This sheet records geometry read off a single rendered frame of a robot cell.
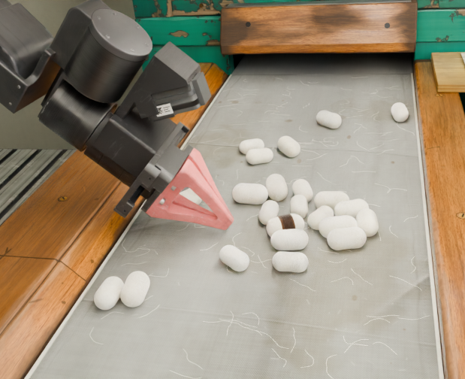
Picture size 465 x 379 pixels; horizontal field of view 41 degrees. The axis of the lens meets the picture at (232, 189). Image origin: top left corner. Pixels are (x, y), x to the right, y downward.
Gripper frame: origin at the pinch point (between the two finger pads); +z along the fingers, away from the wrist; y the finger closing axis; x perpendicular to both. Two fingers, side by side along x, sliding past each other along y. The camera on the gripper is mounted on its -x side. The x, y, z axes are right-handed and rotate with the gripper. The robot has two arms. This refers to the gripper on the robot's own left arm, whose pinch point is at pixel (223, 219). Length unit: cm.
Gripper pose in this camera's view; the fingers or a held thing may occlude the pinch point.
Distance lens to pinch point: 60.8
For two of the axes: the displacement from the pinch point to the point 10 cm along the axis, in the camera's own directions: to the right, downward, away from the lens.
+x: -5.7, 6.5, 5.1
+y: 2.2, -4.8, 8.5
